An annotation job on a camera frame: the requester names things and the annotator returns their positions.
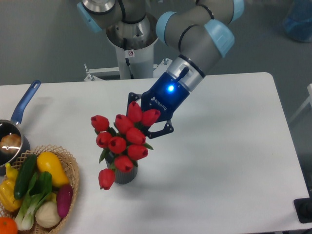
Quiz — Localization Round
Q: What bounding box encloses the white frame at right edge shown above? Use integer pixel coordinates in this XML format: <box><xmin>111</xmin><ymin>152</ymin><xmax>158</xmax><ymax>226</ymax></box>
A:
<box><xmin>289</xmin><ymin>84</ymin><xmax>312</xmax><ymax>124</ymax></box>

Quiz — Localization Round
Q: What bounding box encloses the purple eggplant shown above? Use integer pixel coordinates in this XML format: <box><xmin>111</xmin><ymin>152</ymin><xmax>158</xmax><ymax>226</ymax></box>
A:
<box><xmin>56</xmin><ymin>184</ymin><xmax>73</xmax><ymax>218</ymax></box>

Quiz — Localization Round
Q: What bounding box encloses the blue handled saucepan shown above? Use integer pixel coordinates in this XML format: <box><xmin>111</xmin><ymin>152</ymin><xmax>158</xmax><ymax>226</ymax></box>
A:
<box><xmin>0</xmin><ymin>80</ymin><xmax>41</xmax><ymax>176</ymax></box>

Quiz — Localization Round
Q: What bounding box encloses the dark grey ribbed vase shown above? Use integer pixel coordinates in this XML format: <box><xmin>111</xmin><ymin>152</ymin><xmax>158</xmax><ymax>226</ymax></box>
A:
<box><xmin>105</xmin><ymin>153</ymin><xmax>138</xmax><ymax>184</ymax></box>

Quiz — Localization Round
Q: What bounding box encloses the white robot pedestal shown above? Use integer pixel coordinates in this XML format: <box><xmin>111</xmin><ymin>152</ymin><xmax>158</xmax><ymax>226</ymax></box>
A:
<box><xmin>84</xmin><ymin>12</ymin><xmax>174</xmax><ymax>82</ymax></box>

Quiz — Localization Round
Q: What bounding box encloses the round bread in pot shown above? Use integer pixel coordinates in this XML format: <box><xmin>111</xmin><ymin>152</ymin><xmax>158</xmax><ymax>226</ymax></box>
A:
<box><xmin>0</xmin><ymin>134</ymin><xmax>21</xmax><ymax>155</ymax></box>

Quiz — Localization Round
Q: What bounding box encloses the white garlic bulb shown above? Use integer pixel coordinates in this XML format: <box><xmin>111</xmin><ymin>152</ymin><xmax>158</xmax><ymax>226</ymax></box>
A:
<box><xmin>35</xmin><ymin>201</ymin><xmax>61</xmax><ymax>228</ymax></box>

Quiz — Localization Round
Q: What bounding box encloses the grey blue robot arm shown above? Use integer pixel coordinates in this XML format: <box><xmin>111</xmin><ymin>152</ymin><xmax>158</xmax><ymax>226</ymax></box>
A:
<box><xmin>77</xmin><ymin>0</ymin><xmax>244</xmax><ymax>138</ymax></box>

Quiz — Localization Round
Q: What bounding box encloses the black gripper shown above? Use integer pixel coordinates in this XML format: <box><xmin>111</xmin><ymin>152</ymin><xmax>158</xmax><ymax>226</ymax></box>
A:
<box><xmin>127</xmin><ymin>72</ymin><xmax>190</xmax><ymax>139</ymax></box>

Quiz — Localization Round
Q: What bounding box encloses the yellow bell pepper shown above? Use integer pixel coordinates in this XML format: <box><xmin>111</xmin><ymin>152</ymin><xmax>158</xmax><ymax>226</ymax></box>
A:
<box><xmin>0</xmin><ymin>163</ymin><xmax>22</xmax><ymax>212</ymax></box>

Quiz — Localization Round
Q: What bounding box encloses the black device at table edge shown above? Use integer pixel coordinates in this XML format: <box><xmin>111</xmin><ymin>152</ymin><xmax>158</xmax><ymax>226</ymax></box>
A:
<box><xmin>293</xmin><ymin>197</ymin><xmax>312</xmax><ymax>223</ymax></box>

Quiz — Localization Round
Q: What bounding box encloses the blue translucent container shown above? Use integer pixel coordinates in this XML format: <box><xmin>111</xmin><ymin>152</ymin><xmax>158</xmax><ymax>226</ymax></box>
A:
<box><xmin>282</xmin><ymin>0</ymin><xmax>312</xmax><ymax>43</ymax></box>

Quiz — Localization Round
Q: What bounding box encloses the yellow squash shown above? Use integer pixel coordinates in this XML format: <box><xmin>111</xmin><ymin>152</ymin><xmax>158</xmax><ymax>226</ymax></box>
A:
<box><xmin>37</xmin><ymin>152</ymin><xmax>70</xmax><ymax>188</ymax></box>

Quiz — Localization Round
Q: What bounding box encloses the orange fruit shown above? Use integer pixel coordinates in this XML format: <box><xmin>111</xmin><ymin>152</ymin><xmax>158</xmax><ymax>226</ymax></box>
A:
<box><xmin>0</xmin><ymin>217</ymin><xmax>18</xmax><ymax>234</ymax></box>

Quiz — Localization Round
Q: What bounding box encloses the red tulip bouquet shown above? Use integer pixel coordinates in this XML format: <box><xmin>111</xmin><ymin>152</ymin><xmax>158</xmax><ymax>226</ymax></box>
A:
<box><xmin>91</xmin><ymin>109</ymin><xmax>160</xmax><ymax>190</ymax></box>

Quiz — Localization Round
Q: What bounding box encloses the green cucumber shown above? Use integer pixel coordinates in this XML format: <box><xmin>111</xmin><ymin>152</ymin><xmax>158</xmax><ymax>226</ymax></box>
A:
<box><xmin>14</xmin><ymin>154</ymin><xmax>37</xmax><ymax>200</ymax></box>

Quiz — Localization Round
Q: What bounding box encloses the woven bamboo basket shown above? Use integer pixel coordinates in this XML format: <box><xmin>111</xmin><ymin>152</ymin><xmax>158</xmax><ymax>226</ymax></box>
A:
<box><xmin>12</xmin><ymin>145</ymin><xmax>79</xmax><ymax>234</ymax></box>

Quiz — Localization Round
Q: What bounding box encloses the green bok choy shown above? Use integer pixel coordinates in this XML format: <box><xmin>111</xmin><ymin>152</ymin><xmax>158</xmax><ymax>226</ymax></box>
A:
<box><xmin>15</xmin><ymin>172</ymin><xmax>52</xmax><ymax>231</ymax></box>

